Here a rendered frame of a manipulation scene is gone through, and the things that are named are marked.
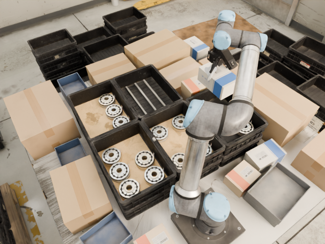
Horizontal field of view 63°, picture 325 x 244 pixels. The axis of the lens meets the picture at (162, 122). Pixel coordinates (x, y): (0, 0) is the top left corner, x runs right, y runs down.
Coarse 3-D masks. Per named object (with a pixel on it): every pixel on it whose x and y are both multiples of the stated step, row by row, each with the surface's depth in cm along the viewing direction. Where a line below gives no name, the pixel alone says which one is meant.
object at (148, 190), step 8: (120, 128) 143; (144, 128) 145; (104, 136) 141; (96, 152) 135; (160, 152) 133; (104, 168) 129; (168, 176) 125; (112, 184) 123; (160, 184) 123; (144, 192) 120; (120, 200) 118; (128, 200) 118
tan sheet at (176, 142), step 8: (168, 120) 160; (168, 128) 156; (168, 136) 152; (176, 136) 152; (184, 136) 152; (168, 144) 149; (176, 144) 149; (184, 144) 148; (168, 152) 145; (176, 152) 145; (184, 152) 145
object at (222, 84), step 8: (208, 64) 145; (200, 72) 145; (216, 72) 141; (224, 72) 141; (200, 80) 148; (216, 80) 137; (224, 80) 137; (232, 80) 137; (208, 88) 145; (216, 88) 139; (224, 88) 134; (232, 88) 139; (224, 96) 140
